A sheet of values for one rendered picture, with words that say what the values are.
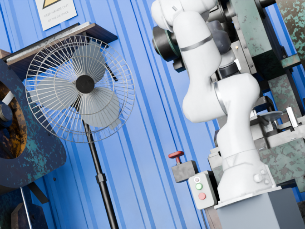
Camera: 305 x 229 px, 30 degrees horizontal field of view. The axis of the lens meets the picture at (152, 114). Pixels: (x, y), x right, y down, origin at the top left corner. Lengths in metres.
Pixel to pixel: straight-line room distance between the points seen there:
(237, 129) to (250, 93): 0.12
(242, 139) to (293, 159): 0.60
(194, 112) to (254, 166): 0.26
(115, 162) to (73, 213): 0.49
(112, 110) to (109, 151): 1.11
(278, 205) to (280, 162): 0.64
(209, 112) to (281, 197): 0.34
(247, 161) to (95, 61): 1.52
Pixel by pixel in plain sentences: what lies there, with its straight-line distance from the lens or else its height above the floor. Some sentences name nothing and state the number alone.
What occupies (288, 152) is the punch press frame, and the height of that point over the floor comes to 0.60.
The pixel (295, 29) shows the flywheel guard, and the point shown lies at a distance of 2.36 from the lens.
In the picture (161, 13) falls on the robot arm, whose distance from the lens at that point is 1.83.
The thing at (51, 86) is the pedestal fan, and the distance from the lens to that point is 3.00.
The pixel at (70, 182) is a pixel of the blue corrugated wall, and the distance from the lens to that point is 4.22.
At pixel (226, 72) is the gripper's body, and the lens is 2.29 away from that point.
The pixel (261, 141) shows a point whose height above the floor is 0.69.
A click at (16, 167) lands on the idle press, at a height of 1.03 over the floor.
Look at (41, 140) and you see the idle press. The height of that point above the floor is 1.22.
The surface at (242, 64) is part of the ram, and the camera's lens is 2.59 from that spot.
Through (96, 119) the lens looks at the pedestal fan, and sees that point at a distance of 3.01.
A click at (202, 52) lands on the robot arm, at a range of 1.76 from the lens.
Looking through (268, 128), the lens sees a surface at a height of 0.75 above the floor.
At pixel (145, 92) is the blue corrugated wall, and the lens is 4.02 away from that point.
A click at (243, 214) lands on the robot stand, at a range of 1.72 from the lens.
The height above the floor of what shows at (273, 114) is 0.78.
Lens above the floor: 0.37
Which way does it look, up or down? 14 degrees up
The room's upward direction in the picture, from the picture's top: 17 degrees counter-clockwise
